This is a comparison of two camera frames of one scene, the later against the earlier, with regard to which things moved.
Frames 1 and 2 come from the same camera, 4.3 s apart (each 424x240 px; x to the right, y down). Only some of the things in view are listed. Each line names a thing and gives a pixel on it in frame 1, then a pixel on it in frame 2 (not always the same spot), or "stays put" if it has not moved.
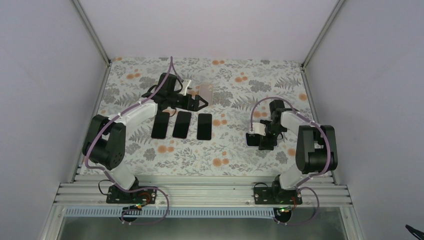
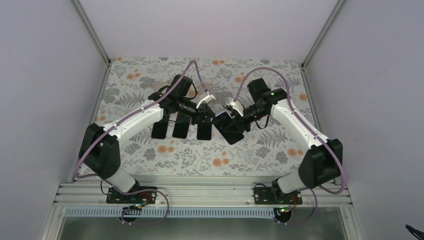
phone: (182, 124) stays put
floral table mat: (205, 107) stays put
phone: (204, 126) stays put
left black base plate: (117, 195) stays put
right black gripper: (265, 146) to (241, 124)
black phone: (160, 125) stays put
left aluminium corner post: (89, 26) stays put
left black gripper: (187, 105) to (200, 116)
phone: (253, 139) to (230, 129)
